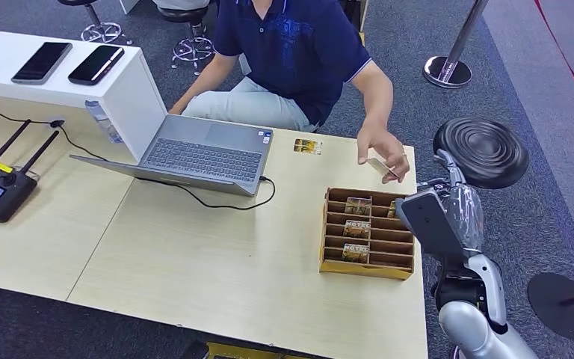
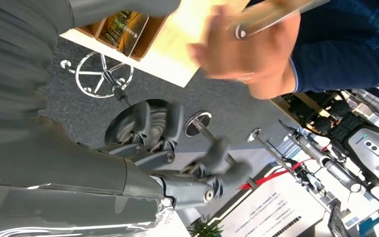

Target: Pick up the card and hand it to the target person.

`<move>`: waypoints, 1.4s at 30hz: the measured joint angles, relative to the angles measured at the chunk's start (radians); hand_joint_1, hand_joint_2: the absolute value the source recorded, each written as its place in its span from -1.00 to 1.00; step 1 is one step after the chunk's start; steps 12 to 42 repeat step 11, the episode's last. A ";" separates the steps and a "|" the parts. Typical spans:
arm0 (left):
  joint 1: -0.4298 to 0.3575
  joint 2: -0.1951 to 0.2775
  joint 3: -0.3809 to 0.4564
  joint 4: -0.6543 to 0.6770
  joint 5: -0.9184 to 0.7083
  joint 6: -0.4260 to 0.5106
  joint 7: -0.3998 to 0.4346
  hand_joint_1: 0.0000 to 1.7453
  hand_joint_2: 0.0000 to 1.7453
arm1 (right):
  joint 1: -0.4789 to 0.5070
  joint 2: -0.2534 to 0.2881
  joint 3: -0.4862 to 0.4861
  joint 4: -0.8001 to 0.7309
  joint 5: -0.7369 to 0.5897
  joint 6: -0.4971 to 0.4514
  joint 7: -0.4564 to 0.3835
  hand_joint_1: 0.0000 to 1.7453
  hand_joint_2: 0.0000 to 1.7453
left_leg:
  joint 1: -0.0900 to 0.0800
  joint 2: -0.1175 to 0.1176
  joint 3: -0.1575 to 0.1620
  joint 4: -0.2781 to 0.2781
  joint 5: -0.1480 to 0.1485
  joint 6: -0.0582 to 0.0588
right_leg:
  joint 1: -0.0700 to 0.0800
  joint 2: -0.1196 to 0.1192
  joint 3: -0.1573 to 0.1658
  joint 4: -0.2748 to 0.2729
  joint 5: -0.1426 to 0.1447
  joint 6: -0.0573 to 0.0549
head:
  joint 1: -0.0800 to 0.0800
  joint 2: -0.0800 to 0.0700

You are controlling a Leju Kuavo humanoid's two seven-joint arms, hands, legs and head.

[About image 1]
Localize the grey open laptop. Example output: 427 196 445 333
70 114 274 198

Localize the black stool chrome base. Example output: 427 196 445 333
58 0 134 46
158 4 217 76

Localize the red barrier rope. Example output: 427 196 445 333
533 0 574 134

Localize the wooden yellow stand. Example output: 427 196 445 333
341 0 370 63

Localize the black smartphone grey case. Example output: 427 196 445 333
11 42 73 86

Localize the black ribbed round stool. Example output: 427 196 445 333
417 117 530 191

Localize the chrome stanchion post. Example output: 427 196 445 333
423 0 490 90

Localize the clear plastic water bottle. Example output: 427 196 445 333
84 100 125 144

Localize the wooden card holder box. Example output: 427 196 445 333
318 187 416 281

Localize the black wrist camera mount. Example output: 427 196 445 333
395 188 466 260

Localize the black laptop power cable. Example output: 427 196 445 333
135 175 277 212

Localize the black round stanchion base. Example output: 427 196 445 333
527 272 574 341

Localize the person's left hand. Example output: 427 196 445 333
356 123 411 184

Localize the black remote controller with screen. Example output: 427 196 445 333
0 118 61 224

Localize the white cabinet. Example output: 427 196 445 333
0 27 168 162

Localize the thin black cable with plug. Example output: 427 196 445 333
0 100 110 162

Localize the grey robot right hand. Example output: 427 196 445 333
417 148 486 254

